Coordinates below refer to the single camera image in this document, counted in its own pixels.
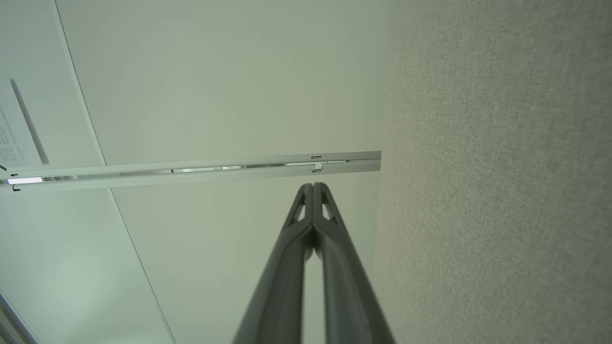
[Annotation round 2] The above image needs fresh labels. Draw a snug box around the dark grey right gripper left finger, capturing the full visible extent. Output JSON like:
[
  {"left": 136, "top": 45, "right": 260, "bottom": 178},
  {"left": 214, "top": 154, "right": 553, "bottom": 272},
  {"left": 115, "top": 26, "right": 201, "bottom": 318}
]
[{"left": 233, "top": 184, "right": 315, "bottom": 344}]

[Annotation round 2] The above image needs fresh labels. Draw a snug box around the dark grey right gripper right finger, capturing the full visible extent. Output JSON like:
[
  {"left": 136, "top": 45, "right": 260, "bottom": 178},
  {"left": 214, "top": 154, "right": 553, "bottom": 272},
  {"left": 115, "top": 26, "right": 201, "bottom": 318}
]
[{"left": 313, "top": 182, "right": 396, "bottom": 344}]

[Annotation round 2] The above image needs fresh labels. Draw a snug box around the white printed paper sheet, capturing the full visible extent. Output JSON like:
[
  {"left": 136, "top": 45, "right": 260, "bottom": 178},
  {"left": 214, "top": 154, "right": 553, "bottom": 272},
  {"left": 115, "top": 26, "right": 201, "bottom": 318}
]
[{"left": 0, "top": 79, "right": 49, "bottom": 169}]

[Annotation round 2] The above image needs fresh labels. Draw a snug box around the grey fabric sofa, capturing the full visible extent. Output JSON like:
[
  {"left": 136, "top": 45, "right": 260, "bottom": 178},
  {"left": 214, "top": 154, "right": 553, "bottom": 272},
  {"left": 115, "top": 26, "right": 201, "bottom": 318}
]
[{"left": 373, "top": 0, "right": 612, "bottom": 344}]

